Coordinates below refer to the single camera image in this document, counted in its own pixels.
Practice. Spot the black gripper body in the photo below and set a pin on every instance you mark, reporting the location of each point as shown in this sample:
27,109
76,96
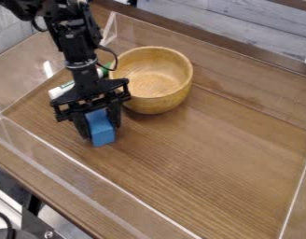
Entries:
92,93

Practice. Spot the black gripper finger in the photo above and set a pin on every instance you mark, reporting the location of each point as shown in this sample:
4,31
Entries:
79,119
114,111

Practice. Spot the blue rectangular block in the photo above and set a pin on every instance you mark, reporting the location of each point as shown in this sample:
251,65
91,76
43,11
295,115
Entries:
102,128

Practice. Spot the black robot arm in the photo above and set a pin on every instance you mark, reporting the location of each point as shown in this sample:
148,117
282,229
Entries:
76,35

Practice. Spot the brown wooden bowl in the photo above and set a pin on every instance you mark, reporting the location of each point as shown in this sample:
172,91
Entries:
160,75

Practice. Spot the green and white marker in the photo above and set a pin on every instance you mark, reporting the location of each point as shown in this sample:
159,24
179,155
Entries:
56,92

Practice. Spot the clear acrylic front barrier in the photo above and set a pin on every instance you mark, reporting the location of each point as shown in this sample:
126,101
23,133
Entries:
98,205

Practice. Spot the clear acrylic corner bracket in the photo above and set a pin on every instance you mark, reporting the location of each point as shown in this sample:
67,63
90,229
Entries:
110,32

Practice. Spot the black metal base plate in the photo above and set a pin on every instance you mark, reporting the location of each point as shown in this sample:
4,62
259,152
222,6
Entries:
35,226

